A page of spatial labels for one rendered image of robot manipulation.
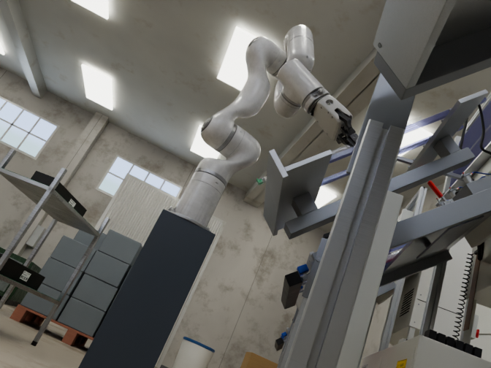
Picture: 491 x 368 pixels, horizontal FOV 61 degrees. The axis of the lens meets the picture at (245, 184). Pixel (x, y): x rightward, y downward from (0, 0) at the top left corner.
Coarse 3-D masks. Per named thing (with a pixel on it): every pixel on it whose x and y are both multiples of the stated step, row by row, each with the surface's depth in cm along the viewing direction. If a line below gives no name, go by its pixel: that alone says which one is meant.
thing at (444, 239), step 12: (480, 216) 126; (456, 228) 126; (468, 228) 134; (420, 240) 144; (432, 240) 152; (444, 240) 138; (456, 240) 170; (408, 252) 156; (420, 252) 165; (432, 252) 150; (396, 264) 170; (408, 264) 182
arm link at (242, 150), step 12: (240, 132) 148; (228, 144) 146; (240, 144) 147; (252, 144) 150; (228, 156) 150; (240, 156) 147; (252, 156) 149; (204, 168) 141; (216, 168) 141; (228, 168) 143; (240, 168) 148; (228, 180) 145
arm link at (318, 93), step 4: (320, 88) 118; (324, 88) 120; (312, 92) 118; (316, 92) 119; (320, 92) 118; (324, 92) 119; (328, 92) 120; (308, 96) 119; (312, 96) 118; (316, 96) 118; (320, 96) 118; (304, 100) 120; (308, 100) 119; (312, 100) 118; (316, 100) 118; (304, 104) 120; (308, 104) 119; (312, 104) 119; (304, 108) 121; (308, 108) 120; (308, 112) 122
